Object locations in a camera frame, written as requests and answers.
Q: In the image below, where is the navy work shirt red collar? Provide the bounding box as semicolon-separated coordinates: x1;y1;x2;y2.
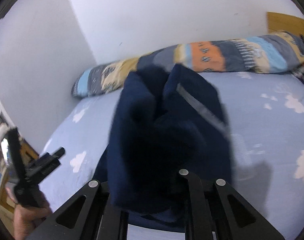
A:
93;64;232;232

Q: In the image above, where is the left hand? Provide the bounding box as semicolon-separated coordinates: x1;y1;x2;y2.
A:
13;191;52;240

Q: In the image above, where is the patchwork rolled quilt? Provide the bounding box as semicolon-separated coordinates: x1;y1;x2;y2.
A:
71;31;304;98

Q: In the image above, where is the wooden headboard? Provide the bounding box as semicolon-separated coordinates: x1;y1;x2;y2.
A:
266;12;304;35

